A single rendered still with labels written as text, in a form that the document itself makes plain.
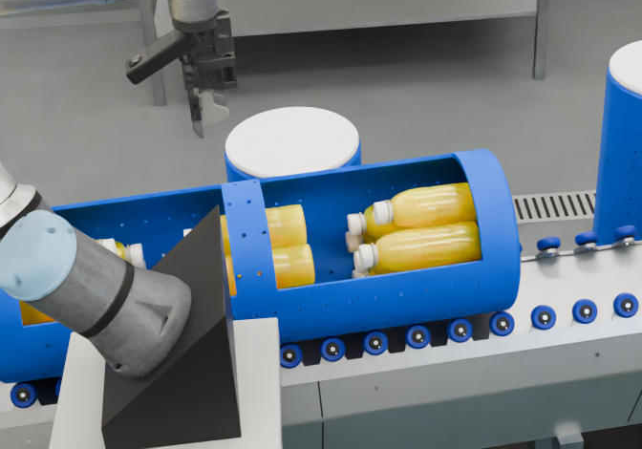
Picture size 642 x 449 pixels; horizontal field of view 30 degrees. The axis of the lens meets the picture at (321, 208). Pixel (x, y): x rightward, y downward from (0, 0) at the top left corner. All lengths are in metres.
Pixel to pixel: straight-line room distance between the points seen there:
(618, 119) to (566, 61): 2.25
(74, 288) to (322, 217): 0.74
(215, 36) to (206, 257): 0.35
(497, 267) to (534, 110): 2.67
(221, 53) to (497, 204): 0.52
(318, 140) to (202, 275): 0.89
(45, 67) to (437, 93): 1.66
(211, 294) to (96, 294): 0.15
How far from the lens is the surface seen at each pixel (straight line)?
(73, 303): 1.57
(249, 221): 1.94
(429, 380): 2.13
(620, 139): 2.76
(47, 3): 1.56
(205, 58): 1.82
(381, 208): 2.03
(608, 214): 2.88
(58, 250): 1.55
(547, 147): 4.40
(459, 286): 1.99
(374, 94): 4.74
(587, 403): 2.31
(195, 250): 1.70
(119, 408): 1.64
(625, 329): 2.20
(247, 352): 1.80
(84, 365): 1.83
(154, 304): 1.59
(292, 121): 2.55
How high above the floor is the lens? 2.34
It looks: 35 degrees down
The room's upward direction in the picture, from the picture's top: 4 degrees counter-clockwise
